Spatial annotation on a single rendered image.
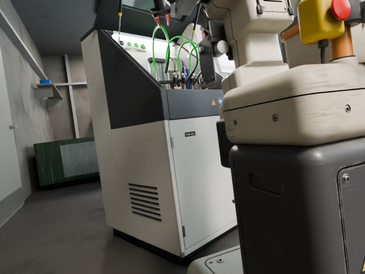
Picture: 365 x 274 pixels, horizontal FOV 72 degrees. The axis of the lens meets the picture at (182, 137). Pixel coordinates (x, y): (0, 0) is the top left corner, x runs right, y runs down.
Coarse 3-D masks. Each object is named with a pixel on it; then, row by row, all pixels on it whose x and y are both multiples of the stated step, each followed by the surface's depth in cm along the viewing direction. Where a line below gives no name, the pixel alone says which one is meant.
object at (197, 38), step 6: (192, 24) 200; (186, 30) 204; (192, 30) 200; (198, 30) 202; (186, 36) 205; (198, 36) 200; (180, 42) 211; (198, 42) 197; (186, 48) 207; (198, 54) 198; (216, 66) 203
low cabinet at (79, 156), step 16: (48, 144) 412; (64, 144) 420; (80, 144) 428; (48, 160) 411; (64, 160) 419; (80, 160) 428; (96, 160) 436; (48, 176) 411; (64, 176) 419; (80, 176) 428; (96, 176) 438
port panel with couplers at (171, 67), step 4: (164, 52) 201; (172, 56) 207; (176, 56) 210; (172, 60) 207; (176, 60) 208; (172, 64) 207; (176, 64) 209; (168, 68) 203; (172, 68) 206; (176, 68) 209; (168, 72) 203; (172, 72) 206; (176, 72) 209; (172, 76) 206; (172, 84) 202
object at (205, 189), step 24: (192, 120) 142; (216, 120) 156; (192, 144) 141; (216, 144) 155; (192, 168) 140; (216, 168) 154; (192, 192) 139; (216, 192) 152; (192, 216) 138; (216, 216) 151; (192, 240) 137
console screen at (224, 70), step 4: (224, 56) 215; (216, 60) 205; (220, 60) 208; (224, 60) 213; (228, 60) 217; (232, 60) 221; (216, 64) 204; (220, 64) 207; (224, 64) 211; (228, 64) 215; (232, 64) 219; (220, 68) 205; (224, 68) 209; (228, 68) 213; (232, 68) 217; (220, 72) 203; (224, 72) 207; (228, 72) 211; (224, 76) 206
